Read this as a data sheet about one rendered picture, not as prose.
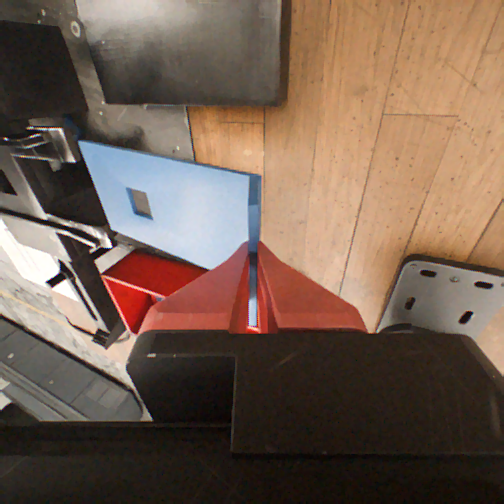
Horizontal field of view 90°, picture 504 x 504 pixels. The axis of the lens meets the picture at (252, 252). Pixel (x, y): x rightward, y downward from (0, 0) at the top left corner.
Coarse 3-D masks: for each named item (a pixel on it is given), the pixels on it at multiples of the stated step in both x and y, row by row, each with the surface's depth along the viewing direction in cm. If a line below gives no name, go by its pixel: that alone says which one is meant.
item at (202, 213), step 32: (96, 160) 17; (128, 160) 15; (160, 160) 14; (128, 192) 17; (160, 192) 15; (192, 192) 14; (224, 192) 13; (256, 192) 10; (128, 224) 19; (160, 224) 17; (192, 224) 16; (224, 224) 14; (256, 224) 10; (192, 256) 17; (224, 256) 16; (256, 256) 11; (256, 288) 12; (256, 320) 13
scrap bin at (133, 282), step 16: (128, 256) 35; (144, 256) 35; (160, 256) 35; (112, 272) 32; (128, 272) 32; (144, 272) 32; (160, 272) 32; (176, 272) 32; (192, 272) 32; (112, 288) 34; (128, 288) 36; (144, 288) 30; (160, 288) 29; (176, 288) 29; (128, 304) 37; (144, 304) 40; (128, 320) 38
